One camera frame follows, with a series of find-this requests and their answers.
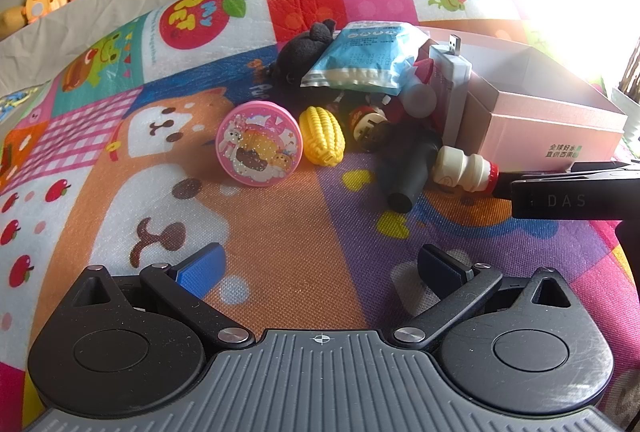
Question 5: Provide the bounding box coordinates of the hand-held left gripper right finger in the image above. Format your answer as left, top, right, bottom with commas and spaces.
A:
391, 244, 576, 354

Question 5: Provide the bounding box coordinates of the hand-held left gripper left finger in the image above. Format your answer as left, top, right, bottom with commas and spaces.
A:
70, 243, 256, 353

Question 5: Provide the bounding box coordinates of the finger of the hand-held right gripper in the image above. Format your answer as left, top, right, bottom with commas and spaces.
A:
492, 171, 640, 221
567, 160, 640, 177

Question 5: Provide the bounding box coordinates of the pink cardboard box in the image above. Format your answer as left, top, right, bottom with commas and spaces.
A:
416, 26, 629, 173

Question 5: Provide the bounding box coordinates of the white yogurt bottle red cap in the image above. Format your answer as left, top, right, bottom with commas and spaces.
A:
432, 146, 501, 199

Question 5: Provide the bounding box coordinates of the pink round tin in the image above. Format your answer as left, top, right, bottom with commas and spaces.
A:
216, 102, 302, 187

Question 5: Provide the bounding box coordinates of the blue and white packet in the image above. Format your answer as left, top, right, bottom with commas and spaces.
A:
300, 20, 419, 95

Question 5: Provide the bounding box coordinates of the black plush toy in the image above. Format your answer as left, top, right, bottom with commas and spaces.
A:
264, 18, 339, 105

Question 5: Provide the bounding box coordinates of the palm plant in white pot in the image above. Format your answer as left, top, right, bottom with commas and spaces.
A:
611, 36, 640, 140

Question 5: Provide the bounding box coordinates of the black handheld massager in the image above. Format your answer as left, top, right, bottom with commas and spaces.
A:
377, 121, 445, 213

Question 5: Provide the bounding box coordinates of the colourful printed play mat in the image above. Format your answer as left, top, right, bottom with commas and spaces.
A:
0, 0, 640, 432

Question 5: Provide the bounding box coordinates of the white plug adapter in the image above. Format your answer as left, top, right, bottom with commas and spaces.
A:
429, 33, 474, 147

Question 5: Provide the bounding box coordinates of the small white round bottle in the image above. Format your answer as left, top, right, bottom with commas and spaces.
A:
399, 82, 439, 117

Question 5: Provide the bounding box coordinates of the yellow toy corn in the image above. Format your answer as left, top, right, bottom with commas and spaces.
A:
299, 106, 346, 167

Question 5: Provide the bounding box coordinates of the beige cushion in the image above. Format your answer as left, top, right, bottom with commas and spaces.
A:
0, 0, 351, 85

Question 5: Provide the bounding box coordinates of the yellow plush toy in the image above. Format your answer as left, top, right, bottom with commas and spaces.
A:
0, 6, 27, 40

